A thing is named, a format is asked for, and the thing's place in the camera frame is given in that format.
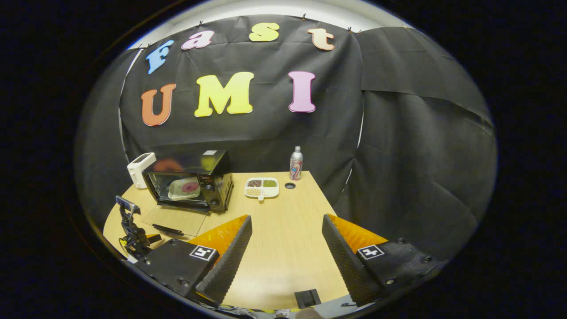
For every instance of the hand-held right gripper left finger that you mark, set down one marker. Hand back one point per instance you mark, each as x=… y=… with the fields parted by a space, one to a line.
x=226 y=266

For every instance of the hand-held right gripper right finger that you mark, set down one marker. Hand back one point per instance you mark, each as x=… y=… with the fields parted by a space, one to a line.
x=347 y=266

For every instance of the white square food tray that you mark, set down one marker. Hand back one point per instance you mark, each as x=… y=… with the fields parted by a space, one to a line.
x=176 y=191

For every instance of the pink round food slice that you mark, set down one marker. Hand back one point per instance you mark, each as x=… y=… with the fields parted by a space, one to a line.
x=190 y=187

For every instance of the black electric oven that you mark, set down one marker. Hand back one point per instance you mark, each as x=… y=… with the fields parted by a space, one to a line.
x=217 y=175

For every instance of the white toaster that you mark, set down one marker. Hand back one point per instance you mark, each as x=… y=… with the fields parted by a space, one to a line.
x=138 y=170

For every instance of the white divided dish with beans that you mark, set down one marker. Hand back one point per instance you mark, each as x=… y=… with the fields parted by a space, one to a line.
x=261 y=188

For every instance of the silver spray bottle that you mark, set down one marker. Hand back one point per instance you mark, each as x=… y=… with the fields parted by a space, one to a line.
x=296 y=165

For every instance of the black backdrop cloth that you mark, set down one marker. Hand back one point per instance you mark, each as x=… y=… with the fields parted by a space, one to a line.
x=398 y=146

